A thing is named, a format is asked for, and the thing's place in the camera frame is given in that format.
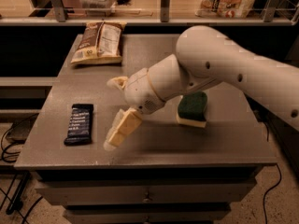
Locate grey metal shelf rack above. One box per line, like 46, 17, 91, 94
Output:
0, 0, 299, 26

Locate brown chip bag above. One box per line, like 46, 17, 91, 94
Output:
71, 21, 126, 64

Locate grey drawer cabinet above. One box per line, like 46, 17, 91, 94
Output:
16, 35, 277, 224

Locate round metal drawer knob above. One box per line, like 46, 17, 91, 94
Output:
142, 193, 152, 203

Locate black cables on left floor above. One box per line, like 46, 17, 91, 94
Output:
0, 113, 44, 224

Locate green yellow sponge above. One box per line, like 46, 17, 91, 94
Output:
177, 91, 207, 128

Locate black cable on right floor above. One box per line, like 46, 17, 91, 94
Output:
262, 163, 283, 224

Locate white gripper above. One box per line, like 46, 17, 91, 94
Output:
104, 68, 165, 151

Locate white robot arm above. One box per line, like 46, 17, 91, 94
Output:
104, 26, 299, 151

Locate clear plastic container on shelf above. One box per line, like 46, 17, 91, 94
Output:
80, 0, 116, 17

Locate colourful snack bag on shelf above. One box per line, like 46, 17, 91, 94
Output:
195, 0, 255, 19

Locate dark blue rxbar wrapper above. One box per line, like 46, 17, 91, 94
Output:
64, 104, 93, 146

